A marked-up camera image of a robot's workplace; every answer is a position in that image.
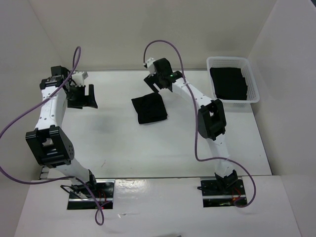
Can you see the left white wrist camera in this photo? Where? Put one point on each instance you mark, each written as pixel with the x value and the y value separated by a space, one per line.
pixel 78 78

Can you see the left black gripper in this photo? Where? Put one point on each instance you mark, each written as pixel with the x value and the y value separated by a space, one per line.
pixel 85 100

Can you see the black folded skirts stack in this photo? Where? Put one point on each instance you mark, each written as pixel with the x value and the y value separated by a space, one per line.
pixel 229 83

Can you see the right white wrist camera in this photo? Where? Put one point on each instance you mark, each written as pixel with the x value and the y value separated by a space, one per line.
pixel 149 65

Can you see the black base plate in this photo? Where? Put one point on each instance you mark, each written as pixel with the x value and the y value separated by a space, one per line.
pixel 212 196
pixel 82 200

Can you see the black skirt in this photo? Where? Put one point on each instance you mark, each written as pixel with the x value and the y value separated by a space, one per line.
pixel 150 108

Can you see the white plastic basket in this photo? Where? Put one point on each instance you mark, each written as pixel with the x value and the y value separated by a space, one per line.
pixel 235 62

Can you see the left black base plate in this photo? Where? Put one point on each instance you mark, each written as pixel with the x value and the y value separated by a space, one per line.
pixel 82 200

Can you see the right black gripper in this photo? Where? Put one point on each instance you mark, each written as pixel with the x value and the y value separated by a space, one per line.
pixel 150 80

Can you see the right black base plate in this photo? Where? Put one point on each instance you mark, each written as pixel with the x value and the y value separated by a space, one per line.
pixel 212 196

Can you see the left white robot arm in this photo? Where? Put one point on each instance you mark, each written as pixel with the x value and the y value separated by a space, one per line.
pixel 48 142

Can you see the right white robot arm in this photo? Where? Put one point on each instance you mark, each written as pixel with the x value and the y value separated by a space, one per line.
pixel 209 116

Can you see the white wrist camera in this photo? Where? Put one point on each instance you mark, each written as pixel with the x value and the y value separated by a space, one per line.
pixel 149 65
pixel 78 78

